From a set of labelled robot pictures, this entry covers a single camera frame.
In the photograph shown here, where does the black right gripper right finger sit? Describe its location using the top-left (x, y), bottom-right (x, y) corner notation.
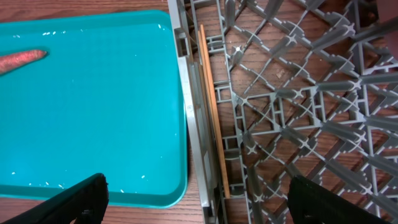
top-left (287, 175), bottom-right (389, 224)

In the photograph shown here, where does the teal plastic tray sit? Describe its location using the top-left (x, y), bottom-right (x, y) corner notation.
top-left (1, 11), bottom-right (188, 208)

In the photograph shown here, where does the light wooden chopstick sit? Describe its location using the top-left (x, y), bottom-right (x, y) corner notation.
top-left (200, 24), bottom-right (231, 198)

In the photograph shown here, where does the orange carrot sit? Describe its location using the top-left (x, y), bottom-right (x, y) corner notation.
top-left (1, 50), bottom-right (47, 75)

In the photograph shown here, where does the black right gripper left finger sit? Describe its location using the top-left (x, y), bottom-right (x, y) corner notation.
top-left (4, 173), bottom-right (109, 224)

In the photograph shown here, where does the grey dishwasher rack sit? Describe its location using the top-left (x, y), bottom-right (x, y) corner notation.
top-left (168, 1), bottom-right (397, 223)

